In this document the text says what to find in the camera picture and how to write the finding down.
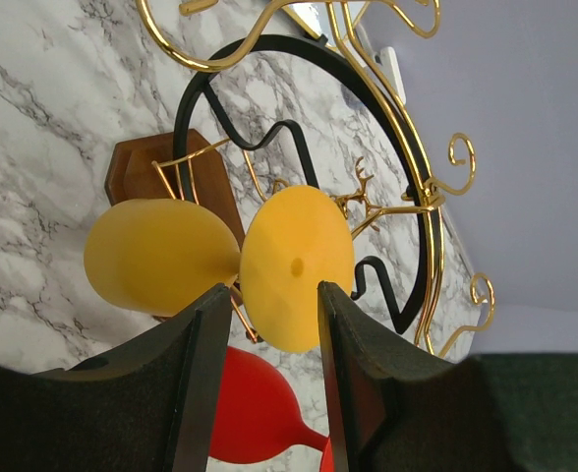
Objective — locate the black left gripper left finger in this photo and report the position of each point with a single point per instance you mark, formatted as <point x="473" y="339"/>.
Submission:
<point x="146" y="405"/>

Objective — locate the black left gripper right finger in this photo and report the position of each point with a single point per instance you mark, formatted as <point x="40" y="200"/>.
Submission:
<point x="394" y="407"/>

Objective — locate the red plastic wine glass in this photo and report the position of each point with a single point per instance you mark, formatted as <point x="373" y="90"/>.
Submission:
<point x="257" y="414"/>

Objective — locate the yellow plastic wine glass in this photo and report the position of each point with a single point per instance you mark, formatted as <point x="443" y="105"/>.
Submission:
<point x="158" y="256"/>

